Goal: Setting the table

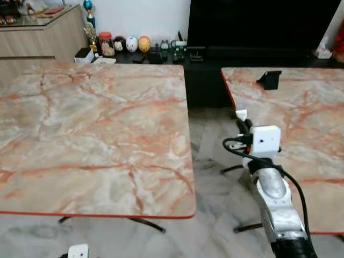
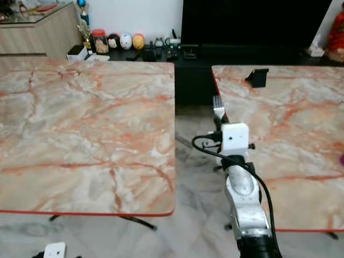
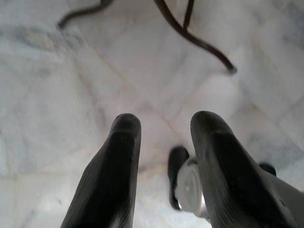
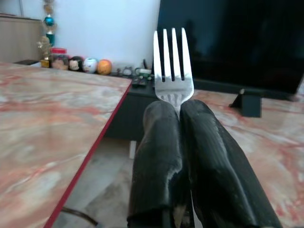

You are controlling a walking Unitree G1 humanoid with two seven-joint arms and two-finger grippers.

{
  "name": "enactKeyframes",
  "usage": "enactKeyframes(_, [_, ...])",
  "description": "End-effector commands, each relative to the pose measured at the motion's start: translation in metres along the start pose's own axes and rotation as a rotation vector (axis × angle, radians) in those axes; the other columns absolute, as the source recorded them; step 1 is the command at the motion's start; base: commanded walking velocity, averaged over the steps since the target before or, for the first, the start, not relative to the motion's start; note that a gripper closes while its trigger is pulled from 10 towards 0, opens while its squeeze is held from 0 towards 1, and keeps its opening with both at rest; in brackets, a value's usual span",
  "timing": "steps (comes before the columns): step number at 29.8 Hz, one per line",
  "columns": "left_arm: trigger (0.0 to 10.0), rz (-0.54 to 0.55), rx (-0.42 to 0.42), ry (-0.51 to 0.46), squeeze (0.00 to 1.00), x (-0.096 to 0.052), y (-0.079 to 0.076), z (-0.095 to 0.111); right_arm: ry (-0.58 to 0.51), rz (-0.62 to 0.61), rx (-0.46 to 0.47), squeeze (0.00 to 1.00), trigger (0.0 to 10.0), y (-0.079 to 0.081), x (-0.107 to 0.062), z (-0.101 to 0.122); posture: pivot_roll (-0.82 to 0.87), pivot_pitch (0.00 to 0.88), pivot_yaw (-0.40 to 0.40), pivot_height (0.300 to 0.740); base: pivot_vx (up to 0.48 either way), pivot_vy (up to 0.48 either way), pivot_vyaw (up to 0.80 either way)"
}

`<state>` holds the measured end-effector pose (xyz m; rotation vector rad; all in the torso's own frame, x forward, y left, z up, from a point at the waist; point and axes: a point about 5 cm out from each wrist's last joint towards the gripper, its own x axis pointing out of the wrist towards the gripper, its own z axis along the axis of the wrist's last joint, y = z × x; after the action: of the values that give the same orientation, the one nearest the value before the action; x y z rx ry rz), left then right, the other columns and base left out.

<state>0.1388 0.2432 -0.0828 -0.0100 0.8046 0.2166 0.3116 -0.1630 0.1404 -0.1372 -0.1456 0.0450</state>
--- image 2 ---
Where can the silver metal fork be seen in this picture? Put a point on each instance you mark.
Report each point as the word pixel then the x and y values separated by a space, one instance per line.
pixel 219 107

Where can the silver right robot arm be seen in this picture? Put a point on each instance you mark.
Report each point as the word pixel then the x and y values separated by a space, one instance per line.
pixel 247 207

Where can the black phone stand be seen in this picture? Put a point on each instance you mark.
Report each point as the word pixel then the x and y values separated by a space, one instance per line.
pixel 258 78

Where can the white small device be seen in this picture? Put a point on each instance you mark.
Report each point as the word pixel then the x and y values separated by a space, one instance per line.
pixel 173 40

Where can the small grey figurine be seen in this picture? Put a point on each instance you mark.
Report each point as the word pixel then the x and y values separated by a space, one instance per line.
pixel 158 44

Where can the black flat screen television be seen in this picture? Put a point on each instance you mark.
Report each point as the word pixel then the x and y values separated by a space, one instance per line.
pixel 255 22

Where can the yellow egg shaped toy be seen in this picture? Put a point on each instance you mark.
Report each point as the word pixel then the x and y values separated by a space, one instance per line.
pixel 138 42

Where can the white tissue pack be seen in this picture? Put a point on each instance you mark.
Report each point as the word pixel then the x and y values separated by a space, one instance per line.
pixel 316 51

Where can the white egg shaped toy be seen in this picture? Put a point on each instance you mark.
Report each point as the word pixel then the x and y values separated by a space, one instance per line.
pixel 126 42

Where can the small purple item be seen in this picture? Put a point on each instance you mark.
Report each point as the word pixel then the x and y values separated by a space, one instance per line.
pixel 342 159

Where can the black egg shaped toy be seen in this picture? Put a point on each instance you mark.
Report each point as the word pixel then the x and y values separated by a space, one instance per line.
pixel 114 42

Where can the red lidded clear jar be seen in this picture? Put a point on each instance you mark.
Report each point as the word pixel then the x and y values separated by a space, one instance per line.
pixel 100 43

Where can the red plush decoration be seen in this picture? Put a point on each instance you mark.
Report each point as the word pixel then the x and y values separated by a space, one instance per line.
pixel 336 40

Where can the light wooden cabinet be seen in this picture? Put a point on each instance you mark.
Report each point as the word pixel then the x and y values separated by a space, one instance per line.
pixel 32 37

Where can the white small box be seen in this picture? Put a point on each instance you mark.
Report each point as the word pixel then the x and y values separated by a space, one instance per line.
pixel 77 52

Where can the gold trophy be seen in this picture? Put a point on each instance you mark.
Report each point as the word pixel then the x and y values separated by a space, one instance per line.
pixel 85 33

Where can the blue globe trophy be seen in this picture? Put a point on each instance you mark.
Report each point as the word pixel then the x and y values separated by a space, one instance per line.
pixel 82 4

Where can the red flat item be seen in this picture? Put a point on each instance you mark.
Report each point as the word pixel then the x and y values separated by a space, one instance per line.
pixel 47 8

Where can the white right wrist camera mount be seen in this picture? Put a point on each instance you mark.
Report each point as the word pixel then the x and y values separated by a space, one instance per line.
pixel 235 138

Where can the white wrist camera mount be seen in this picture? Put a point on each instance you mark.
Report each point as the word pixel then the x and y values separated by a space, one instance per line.
pixel 235 138
pixel 55 250

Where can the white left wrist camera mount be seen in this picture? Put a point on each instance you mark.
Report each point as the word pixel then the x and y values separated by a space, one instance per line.
pixel 55 250

